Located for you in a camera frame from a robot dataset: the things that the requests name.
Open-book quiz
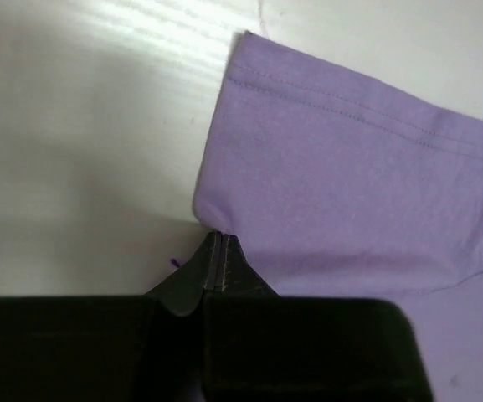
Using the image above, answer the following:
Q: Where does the purple t-shirt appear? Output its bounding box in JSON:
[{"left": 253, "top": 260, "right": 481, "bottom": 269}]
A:
[{"left": 193, "top": 32, "right": 483, "bottom": 401}]

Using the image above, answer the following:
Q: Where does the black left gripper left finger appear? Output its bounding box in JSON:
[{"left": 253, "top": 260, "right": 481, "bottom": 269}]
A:
[{"left": 0, "top": 232, "right": 218, "bottom": 401}]

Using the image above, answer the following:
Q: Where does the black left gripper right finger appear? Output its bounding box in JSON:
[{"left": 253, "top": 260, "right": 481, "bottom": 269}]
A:
[{"left": 202, "top": 234, "right": 433, "bottom": 401}]

